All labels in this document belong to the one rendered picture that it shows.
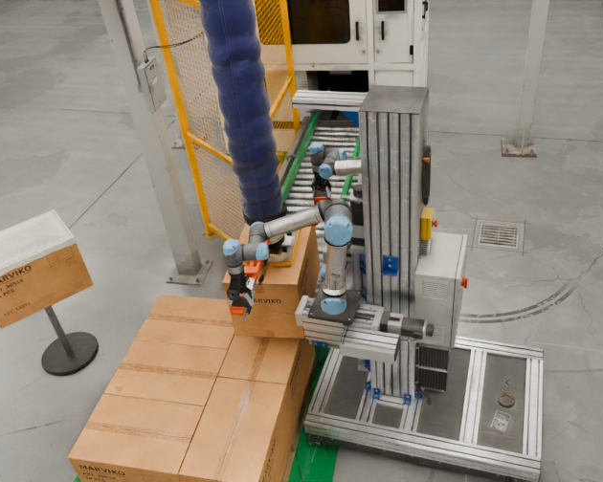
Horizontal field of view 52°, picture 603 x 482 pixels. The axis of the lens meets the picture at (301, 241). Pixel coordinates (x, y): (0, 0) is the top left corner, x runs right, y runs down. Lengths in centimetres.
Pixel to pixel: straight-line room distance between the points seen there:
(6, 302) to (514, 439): 302
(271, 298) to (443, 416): 119
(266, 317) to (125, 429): 92
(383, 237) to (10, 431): 276
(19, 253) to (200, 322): 115
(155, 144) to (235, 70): 170
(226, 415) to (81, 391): 143
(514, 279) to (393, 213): 217
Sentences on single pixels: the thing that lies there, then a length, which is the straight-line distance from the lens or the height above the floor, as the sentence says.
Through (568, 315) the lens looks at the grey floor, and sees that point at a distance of 463.
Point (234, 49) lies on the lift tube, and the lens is 275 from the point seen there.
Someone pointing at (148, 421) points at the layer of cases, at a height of 54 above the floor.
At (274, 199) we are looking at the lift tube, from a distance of 315.
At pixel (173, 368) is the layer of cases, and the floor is 54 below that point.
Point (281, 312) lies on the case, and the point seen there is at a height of 87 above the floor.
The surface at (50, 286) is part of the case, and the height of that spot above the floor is 76.
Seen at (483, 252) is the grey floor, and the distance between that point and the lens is 503.
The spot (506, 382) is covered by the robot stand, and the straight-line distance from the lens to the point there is 386.
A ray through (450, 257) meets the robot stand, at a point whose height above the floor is 123.
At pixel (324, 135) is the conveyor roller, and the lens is 557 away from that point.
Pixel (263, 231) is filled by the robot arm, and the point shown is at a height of 153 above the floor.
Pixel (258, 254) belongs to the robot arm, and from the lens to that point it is 266.
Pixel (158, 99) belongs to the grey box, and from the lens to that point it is 422.
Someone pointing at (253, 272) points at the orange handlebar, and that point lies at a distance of 304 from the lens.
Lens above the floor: 316
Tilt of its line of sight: 38 degrees down
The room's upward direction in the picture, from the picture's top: 7 degrees counter-clockwise
